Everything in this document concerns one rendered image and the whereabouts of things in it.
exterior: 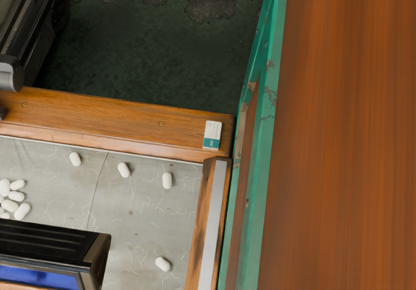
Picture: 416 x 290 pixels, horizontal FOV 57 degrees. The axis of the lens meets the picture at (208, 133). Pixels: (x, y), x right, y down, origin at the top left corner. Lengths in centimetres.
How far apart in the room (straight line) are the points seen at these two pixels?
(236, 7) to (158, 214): 126
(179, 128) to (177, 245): 25
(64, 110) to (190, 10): 110
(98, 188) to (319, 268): 76
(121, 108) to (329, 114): 75
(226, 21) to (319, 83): 167
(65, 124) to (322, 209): 79
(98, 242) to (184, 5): 151
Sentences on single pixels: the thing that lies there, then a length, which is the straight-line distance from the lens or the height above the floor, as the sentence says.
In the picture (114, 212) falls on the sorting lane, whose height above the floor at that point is 74.
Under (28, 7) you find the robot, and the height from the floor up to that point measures 34.
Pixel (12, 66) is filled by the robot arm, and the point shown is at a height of 89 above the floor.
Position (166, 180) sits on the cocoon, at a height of 76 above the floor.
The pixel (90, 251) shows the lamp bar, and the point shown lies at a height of 109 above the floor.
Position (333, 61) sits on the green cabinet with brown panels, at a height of 143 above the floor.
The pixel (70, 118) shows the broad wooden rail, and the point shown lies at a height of 76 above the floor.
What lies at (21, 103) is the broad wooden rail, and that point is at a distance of 97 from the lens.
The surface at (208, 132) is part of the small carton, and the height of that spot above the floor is 78.
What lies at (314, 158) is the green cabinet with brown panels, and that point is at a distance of 19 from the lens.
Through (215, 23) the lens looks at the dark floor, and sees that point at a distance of 186.
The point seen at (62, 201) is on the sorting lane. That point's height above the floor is 74.
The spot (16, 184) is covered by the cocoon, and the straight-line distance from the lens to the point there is 94.
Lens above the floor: 159
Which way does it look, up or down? 75 degrees down
